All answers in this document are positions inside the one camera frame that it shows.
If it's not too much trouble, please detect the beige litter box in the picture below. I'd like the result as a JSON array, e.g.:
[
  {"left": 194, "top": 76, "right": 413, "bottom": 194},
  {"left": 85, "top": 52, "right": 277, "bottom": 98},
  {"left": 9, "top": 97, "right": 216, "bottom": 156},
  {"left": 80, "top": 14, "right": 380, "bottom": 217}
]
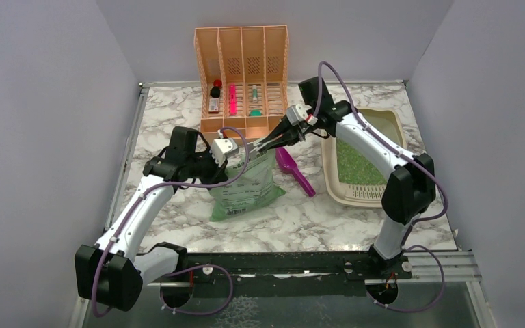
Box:
[{"left": 321, "top": 107, "right": 407, "bottom": 208}]

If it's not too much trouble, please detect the green tape dispenser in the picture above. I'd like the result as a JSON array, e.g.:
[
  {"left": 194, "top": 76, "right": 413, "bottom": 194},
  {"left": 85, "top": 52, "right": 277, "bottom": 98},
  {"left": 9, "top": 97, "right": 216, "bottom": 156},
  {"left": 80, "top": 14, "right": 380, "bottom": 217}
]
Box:
[{"left": 249, "top": 109, "right": 263, "bottom": 117}]

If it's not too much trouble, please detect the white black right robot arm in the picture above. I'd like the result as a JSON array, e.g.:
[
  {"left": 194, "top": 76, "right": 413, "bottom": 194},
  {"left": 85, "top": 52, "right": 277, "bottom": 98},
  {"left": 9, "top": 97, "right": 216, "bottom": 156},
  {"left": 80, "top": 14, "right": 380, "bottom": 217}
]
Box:
[{"left": 249, "top": 77, "right": 436, "bottom": 278}]

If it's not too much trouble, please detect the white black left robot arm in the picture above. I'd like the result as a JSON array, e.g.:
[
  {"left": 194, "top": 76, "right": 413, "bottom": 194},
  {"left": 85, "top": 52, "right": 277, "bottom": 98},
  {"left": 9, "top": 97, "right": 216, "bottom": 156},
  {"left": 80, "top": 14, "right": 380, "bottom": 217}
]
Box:
[{"left": 75, "top": 126, "right": 238, "bottom": 311}]

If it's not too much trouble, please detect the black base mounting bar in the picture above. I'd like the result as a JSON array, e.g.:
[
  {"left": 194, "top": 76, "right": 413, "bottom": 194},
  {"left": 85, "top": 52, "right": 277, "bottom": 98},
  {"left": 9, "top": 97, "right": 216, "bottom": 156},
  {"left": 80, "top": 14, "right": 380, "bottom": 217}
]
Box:
[{"left": 97, "top": 242, "right": 415, "bottom": 300}]

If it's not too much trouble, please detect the green white glue stick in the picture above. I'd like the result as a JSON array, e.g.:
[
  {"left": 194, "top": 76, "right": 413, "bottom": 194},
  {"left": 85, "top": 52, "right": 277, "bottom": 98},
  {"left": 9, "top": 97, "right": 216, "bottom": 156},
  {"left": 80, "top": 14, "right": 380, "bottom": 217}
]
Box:
[{"left": 251, "top": 85, "right": 258, "bottom": 103}]

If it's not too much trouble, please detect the purple litter scoop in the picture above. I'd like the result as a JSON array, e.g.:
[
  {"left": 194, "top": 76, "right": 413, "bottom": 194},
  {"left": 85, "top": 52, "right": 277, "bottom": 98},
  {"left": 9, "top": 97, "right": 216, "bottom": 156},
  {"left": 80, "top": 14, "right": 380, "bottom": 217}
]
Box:
[{"left": 275, "top": 147, "right": 316, "bottom": 197}]

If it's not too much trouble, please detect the green litter bag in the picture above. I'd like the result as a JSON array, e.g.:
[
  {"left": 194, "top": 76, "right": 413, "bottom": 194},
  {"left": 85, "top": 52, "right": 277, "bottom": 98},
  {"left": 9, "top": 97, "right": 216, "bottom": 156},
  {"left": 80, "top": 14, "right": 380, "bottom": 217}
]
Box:
[{"left": 209, "top": 150, "right": 286, "bottom": 222}]

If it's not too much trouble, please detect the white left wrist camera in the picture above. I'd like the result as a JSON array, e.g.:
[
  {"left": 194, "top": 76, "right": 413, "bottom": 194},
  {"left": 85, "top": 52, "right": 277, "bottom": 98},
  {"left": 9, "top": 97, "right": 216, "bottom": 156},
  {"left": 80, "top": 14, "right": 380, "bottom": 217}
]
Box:
[{"left": 210, "top": 130, "right": 239, "bottom": 167}]

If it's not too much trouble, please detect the red and black stamp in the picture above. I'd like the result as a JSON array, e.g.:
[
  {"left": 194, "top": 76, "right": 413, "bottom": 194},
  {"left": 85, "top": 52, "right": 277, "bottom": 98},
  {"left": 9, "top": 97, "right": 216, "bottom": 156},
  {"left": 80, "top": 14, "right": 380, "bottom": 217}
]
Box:
[{"left": 209, "top": 79, "right": 222, "bottom": 98}]

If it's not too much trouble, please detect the orange plastic file organizer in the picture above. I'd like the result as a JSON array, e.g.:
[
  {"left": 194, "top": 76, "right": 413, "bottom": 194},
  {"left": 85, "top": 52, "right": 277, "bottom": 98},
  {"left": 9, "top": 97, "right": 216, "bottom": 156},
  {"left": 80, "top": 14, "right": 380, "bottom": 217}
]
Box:
[{"left": 194, "top": 25, "right": 289, "bottom": 141}]

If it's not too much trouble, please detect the red white small box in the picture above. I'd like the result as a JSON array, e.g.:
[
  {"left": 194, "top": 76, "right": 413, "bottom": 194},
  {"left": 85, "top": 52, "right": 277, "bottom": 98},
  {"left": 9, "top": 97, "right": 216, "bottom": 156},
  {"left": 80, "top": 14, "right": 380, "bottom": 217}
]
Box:
[{"left": 208, "top": 98, "right": 219, "bottom": 114}]

